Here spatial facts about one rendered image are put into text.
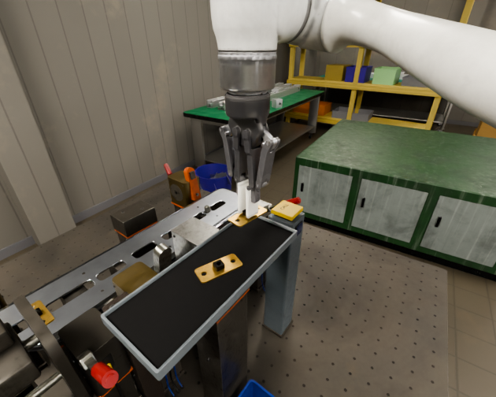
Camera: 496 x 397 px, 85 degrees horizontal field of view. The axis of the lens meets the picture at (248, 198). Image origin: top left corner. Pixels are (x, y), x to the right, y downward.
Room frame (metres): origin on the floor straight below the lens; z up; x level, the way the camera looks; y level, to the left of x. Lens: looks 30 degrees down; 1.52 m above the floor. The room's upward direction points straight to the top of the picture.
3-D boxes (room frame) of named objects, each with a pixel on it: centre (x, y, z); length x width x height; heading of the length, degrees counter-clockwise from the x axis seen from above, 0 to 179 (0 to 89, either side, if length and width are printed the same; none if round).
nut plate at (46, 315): (0.39, 0.46, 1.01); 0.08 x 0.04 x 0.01; 53
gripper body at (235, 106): (0.47, 0.00, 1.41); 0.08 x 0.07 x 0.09; 45
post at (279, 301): (0.58, -0.10, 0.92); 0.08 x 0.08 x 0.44; 53
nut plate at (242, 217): (0.47, 0.00, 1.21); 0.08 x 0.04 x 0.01; 135
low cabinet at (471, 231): (2.44, -1.52, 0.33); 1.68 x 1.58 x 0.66; 59
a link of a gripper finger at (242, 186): (0.48, 0.01, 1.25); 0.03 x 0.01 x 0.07; 135
